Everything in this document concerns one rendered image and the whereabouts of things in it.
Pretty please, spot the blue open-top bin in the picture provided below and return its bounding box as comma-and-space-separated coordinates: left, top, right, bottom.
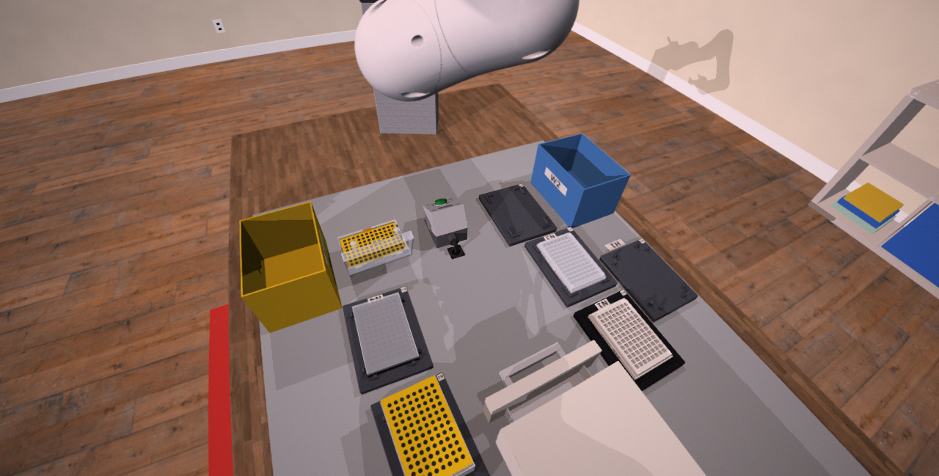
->
530, 133, 631, 228

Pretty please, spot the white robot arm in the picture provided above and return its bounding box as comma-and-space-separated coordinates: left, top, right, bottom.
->
355, 0, 580, 101

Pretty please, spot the yellow open-top bin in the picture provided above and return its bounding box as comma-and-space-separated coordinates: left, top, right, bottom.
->
240, 202, 342, 333

